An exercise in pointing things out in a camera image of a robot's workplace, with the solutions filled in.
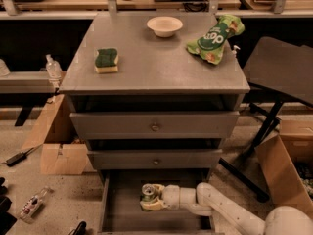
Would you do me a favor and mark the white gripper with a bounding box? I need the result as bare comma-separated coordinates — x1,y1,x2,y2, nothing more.
140,184,180,211

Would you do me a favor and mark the black power adapter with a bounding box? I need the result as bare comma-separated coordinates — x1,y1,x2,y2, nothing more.
5,153,26,167

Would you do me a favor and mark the grey top drawer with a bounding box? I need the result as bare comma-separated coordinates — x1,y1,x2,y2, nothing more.
70,112,239,140

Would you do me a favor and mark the right cardboard box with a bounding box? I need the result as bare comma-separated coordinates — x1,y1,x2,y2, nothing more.
255,120,313,218

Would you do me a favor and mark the grey drawer cabinet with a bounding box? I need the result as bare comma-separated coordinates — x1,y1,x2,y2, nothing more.
59,11,251,235

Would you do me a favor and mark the plastic bottle on floor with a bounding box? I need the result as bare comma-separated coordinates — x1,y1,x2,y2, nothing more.
18,186,53,223

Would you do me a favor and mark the clear plastic bottle on shelf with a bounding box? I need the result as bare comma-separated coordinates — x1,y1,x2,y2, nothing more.
46,54,62,79

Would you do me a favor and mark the grey open bottom drawer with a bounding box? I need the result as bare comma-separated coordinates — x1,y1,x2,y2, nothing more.
98,169,215,235

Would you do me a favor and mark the white bowl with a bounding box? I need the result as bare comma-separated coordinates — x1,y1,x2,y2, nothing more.
147,17,183,38

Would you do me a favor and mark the black folding table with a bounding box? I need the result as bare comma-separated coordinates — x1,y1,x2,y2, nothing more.
219,37,313,202

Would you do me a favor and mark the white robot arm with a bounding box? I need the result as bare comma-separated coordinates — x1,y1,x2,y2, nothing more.
140,182,313,235

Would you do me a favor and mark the grey middle drawer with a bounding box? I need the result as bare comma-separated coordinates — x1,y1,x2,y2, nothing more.
87,149,222,170

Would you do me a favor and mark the left cardboard box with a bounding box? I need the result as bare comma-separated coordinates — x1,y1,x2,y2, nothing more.
22,95,94,175

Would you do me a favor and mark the cardboard box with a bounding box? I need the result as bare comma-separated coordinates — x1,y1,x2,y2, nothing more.
255,120,313,218
22,95,94,175

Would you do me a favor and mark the green soda can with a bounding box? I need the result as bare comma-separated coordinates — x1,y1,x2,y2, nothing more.
142,184,157,202

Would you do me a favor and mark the green yellow sponge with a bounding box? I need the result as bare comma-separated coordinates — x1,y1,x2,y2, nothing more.
95,48,118,73

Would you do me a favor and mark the green chip bag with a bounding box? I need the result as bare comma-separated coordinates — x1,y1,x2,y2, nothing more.
187,15,245,65

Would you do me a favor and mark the small white pump bottle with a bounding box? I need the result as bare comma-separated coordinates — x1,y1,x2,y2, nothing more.
232,45,241,56

